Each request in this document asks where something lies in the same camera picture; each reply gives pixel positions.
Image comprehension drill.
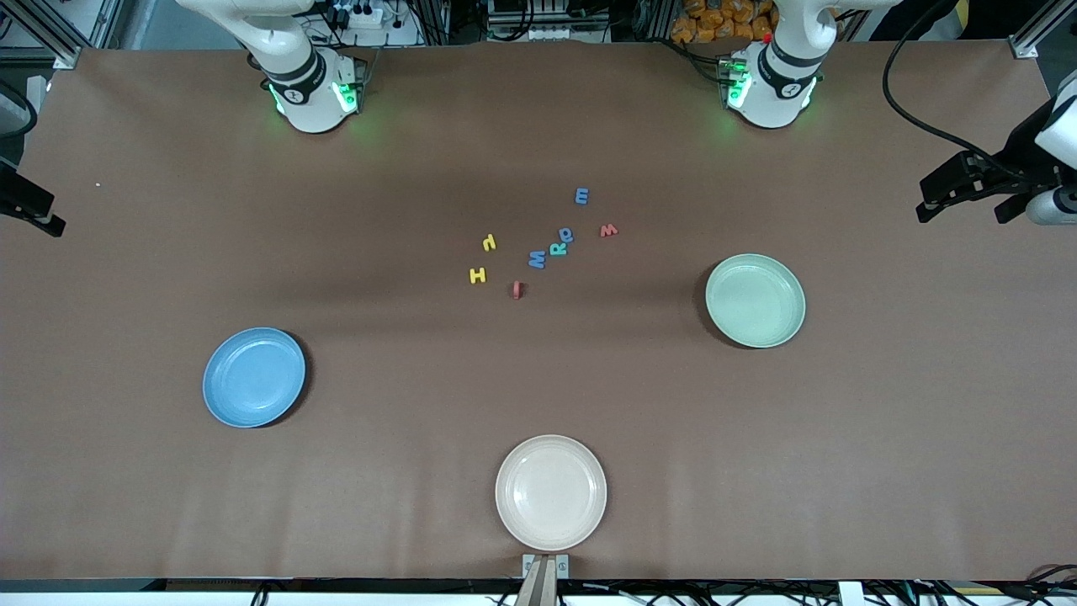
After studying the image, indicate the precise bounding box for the beige plate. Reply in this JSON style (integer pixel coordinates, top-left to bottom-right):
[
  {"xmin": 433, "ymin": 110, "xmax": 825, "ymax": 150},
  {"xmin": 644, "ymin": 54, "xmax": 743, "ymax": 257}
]
[{"xmin": 495, "ymin": 434, "xmax": 607, "ymax": 552}]

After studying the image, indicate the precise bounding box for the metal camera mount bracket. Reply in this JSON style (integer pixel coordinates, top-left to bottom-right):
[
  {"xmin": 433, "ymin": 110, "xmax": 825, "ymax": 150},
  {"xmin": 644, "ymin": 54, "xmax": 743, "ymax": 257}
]
[{"xmin": 522, "ymin": 554, "xmax": 570, "ymax": 606}]

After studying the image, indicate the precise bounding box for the bag of orange objects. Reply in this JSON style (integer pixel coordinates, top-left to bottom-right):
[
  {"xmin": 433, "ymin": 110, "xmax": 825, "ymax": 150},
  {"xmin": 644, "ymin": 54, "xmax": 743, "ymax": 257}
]
[{"xmin": 671, "ymin": 0, "xmax": 777, "ymax": 45}]

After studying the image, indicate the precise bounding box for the aluminium frame profile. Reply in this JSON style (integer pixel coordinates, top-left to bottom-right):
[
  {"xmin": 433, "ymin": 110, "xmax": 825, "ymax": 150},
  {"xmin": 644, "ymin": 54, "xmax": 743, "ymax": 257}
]
[
  {"xmin": 0, "ymin": 0, "xmax": 123, "ymax": 70},
  {"xmin": 1010, "ymin": 0, "xmax": 1077, "ymax": 60}
]

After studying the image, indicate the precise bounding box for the blue plate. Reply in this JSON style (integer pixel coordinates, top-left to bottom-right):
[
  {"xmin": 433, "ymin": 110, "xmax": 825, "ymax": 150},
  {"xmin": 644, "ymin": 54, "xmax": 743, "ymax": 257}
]
[{"xmin": 203, "ymin": 327, "xmax": 307, "ymax": 428}]

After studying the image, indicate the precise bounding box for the white power strip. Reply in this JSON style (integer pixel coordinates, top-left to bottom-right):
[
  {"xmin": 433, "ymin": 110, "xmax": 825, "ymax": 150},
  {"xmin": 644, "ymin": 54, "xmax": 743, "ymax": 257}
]
[{"xmin": 335, "ymin": 3, "xmax": 385, "ymax": 31}]

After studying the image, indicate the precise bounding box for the green plate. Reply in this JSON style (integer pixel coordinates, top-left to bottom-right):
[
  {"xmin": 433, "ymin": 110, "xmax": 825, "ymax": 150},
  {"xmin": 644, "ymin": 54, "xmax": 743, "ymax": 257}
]
[{"xmin": 705, "ymin": 253, "xmax": 807, "ymax": 349}]

